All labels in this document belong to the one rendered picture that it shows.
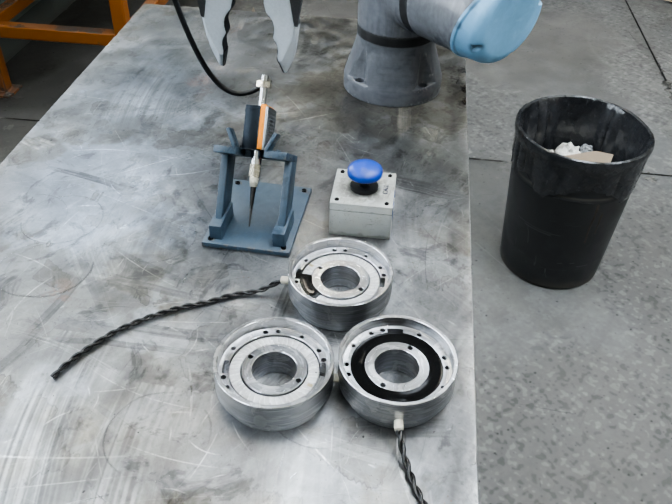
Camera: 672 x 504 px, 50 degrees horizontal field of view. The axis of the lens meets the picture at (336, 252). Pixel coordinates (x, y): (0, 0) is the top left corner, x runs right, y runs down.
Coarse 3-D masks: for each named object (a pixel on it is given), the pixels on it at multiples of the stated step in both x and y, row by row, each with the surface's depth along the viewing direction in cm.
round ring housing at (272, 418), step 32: (256, 320) 66; (288, 320) 66; (224, 352) 64; (256, 352) 64; (288, 352) 64; (320, 352) 64; (224, 384) 61; (256, 384) 61; (288, 384) 61; (320, 384) 60; (256, 416) 59; (288, 416) 59
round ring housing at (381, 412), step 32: (384, 320) 66; (416, 320) 66; (352, 352) 64; (384, 352) 65; (416, 352) 65; (448, 352) 64; (352, 384) 60; (384, 384) 62; (416, 384) 62; (448, 384) 60; (384, 416) 60; (416, 416) 60
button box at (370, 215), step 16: (336, 176) 83; (384, 176) 84; (336, 192) 81; (352, 192) 81; (368, 192) 80; (384, 192) 81; (336, 208) 80; (352, 208) 79; (368, 208) 79; (384, 208) 79; (336, 224) 81; (352, 224) 81; (368, 224) 81; (384, 224) 80
